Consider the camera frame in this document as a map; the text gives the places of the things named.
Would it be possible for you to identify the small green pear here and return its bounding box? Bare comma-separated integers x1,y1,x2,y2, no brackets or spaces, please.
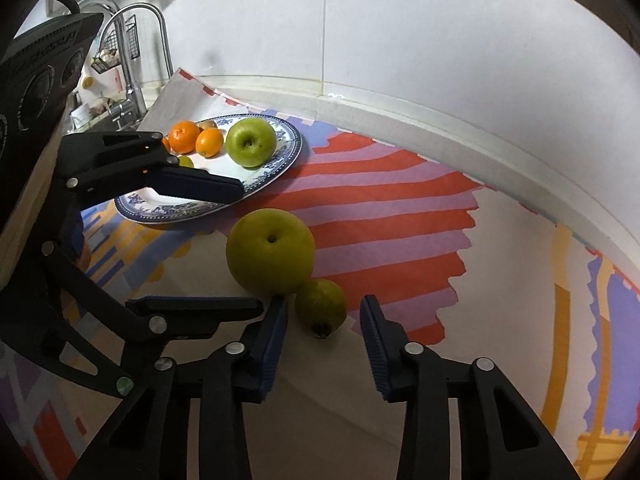
294,278,348,339

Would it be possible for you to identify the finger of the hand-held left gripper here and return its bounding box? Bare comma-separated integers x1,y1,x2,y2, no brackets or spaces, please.
52,131,244,206
30,240,264,401

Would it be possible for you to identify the black wire rack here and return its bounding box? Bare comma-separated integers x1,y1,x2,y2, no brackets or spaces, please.
91,14,138,73

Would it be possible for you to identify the chrome faucet with spray head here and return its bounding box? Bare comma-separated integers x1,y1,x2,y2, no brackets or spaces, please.
75,0,148,131

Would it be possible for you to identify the striped printed tablecloth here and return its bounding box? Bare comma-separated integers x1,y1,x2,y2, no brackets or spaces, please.
0,67,640,480

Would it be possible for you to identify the green apple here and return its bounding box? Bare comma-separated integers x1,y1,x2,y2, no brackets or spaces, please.
226,117,278,169

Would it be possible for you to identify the chrome gooseneck faucet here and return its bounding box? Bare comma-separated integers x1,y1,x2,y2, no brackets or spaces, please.
96,2,174,86

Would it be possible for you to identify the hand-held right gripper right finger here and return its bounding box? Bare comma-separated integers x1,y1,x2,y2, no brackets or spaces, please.
359,294,583,480

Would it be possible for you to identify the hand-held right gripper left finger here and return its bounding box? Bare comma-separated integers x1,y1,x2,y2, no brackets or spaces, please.
67,296,289,480

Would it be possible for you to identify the blue and white plate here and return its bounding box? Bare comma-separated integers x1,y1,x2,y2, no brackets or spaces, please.
114,114,303,226

